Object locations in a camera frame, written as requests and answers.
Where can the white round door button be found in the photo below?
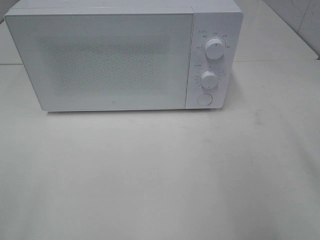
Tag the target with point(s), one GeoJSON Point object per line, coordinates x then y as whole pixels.
{"type": "Point", "coordinates": [205, 99]}

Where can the white microwave knob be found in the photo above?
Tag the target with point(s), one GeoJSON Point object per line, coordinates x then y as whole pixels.
{"type": "Point", "coordinates": [209, 80]}
{"type": "Point", "coordinates": [214, 48]}

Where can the white microwave door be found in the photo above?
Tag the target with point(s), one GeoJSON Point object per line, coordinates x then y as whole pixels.
{"type": "Point", "coordinates": [105, 62]}

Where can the white microwave oven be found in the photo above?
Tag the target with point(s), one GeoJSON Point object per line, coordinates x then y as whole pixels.
{"type": "Point", "coordinates": [211, 18]}

